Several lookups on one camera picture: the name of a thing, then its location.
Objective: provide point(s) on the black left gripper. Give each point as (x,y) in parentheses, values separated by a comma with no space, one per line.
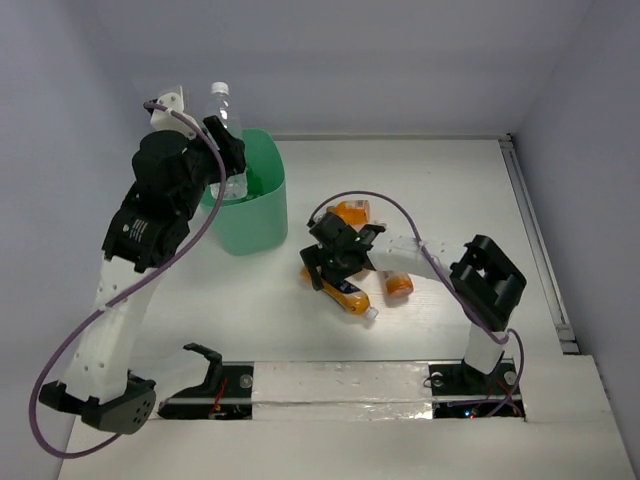
(226,150)

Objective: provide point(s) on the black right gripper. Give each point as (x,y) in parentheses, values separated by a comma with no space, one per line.
(315,256)

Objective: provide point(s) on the clear plastic water bottle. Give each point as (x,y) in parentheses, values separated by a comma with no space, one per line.
(223,125)

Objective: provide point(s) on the yellow blue milk tea bottle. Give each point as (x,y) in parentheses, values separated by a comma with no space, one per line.
(350,298)

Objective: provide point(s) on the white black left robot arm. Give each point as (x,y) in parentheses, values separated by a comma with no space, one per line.
(147,235)

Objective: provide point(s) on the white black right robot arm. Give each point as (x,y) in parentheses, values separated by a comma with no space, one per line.
(482,279)

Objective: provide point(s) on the green plastic bin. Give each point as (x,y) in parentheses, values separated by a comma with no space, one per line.
(259,221)

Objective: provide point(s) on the orange juice bottle barcode label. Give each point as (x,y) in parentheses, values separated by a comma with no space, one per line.
(353,212)

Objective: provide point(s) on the orange label clear tea bottle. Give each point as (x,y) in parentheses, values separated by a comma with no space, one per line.
(397,284)

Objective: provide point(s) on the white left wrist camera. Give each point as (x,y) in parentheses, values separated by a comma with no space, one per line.
(174,99)

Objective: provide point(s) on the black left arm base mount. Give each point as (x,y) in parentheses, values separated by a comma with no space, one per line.
(205,387)

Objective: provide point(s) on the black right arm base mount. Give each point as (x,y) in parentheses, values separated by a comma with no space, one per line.
(456,395)

